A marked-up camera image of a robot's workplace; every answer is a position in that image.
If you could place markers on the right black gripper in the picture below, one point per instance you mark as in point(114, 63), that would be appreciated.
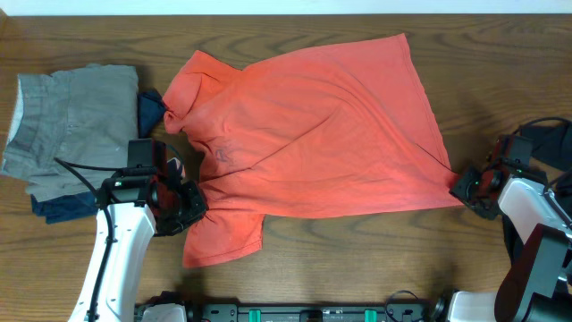
point(458, 190)

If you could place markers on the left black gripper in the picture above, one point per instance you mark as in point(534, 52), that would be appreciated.
point(197, 206)

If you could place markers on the red orange t-shirt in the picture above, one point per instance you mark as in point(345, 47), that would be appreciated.
point(321, 132)

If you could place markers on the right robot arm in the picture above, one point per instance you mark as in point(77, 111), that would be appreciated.
point(533, 288)

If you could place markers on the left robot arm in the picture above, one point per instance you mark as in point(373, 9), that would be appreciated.
point(147, 198)

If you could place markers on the black garment with logo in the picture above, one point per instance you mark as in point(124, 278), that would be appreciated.
point(552, 146)

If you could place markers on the folded navy garment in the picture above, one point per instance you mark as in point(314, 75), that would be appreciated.
point(151, 110)

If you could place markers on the folded grey shorts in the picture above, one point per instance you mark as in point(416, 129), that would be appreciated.
point(84, 116)

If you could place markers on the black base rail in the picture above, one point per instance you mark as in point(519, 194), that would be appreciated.
point(169, 306)

